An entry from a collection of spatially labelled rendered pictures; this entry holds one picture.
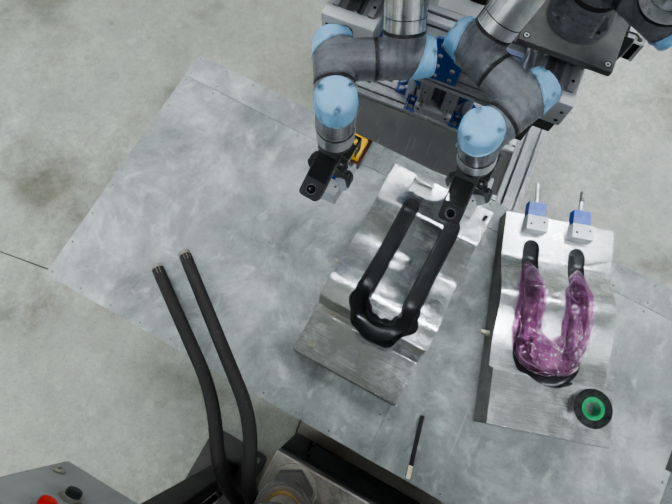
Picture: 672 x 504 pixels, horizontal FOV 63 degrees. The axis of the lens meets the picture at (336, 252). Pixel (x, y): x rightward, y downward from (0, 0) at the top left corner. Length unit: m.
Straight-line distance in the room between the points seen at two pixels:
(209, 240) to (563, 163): 1.61
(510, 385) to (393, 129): 1.20
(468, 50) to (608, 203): 1.58
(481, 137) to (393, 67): 0.20
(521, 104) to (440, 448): 0.77
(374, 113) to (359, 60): 1.18
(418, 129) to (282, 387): 1.22
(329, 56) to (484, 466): 0.93
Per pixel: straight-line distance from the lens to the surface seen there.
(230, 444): 2.14
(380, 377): 1.26
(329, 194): 1.24
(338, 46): 1.02
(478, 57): 1.04
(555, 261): 1.41
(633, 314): 1.52
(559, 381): 1.35
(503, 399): 1.26
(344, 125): 0.97
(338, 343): 1.26
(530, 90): 1.02
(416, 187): 1.37
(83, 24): 2.88
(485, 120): 0.97
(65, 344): 2.35
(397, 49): 1.02
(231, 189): 1.44
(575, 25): 1.41
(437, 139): 2.17
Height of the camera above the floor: 2.12
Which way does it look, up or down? 75 degrees down
